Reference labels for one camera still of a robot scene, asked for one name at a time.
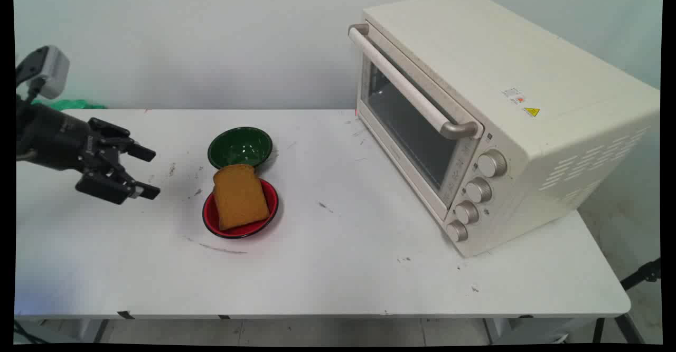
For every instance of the cream toaster oven body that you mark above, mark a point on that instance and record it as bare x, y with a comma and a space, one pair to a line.
528, 67

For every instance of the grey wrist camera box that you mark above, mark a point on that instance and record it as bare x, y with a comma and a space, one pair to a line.
53, 72

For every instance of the green crumpled cloth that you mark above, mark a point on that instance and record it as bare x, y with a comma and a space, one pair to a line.
68, 104

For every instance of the warning label sticker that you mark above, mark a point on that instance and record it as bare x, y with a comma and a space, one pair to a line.
520, 101

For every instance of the black tripod leg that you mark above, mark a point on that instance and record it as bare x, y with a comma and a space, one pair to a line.
641, 275

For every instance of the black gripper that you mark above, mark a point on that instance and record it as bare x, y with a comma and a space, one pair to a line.
53, 135

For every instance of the large silver oven knob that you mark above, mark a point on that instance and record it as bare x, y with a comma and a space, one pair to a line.
492, 163

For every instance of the green bowl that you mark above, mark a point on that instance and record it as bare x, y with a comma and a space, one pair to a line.
238, 146

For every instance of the red bowl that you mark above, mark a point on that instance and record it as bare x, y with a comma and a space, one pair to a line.
266, 196

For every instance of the cream glass oven door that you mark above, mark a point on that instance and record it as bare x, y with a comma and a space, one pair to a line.
409, 127

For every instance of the brown bread slice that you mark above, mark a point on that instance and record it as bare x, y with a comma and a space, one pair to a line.
238, 198

